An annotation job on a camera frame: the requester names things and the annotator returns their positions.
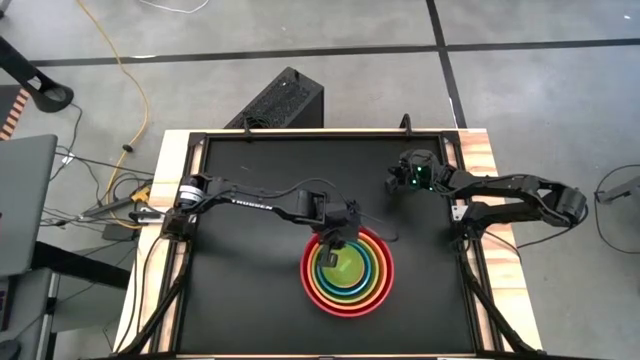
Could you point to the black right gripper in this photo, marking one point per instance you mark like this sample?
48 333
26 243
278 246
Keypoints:
420 170

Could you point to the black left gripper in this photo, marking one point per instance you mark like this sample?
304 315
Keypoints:
340 222

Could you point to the lime green plastic bowl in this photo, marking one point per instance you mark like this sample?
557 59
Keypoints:
350 267

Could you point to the teal plastic bowl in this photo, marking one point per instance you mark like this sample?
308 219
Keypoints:
364 280

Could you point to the yellow plastic bowl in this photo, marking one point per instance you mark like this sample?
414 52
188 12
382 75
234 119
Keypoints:
372 280

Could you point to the orange plastic bowl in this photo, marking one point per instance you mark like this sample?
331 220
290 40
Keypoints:
350 303

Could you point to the nested rainbow coloured bowls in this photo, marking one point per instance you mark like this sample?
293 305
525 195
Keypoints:
345 311

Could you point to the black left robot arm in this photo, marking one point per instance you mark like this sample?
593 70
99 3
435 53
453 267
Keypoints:
250 197

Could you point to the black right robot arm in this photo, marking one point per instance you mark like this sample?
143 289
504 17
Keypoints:
520 197

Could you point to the black table clamp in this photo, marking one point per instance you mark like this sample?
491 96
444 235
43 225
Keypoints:
247 126
406 125

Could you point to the black computer tower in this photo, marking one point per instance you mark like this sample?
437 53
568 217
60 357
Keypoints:
280 102

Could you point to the grey metal stand foot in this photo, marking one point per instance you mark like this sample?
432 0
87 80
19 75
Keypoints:
620 191

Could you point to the black power strip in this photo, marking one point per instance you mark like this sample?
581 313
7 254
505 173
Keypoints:
107 206

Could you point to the grey laptop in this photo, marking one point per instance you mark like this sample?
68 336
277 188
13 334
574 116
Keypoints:
22 200

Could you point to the black curved floor stand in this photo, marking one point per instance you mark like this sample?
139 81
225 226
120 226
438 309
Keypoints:
35 82

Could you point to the orange striped floor mat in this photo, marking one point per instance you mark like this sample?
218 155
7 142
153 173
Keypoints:
14 115

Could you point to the white metal bracket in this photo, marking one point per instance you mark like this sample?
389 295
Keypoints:
459 212

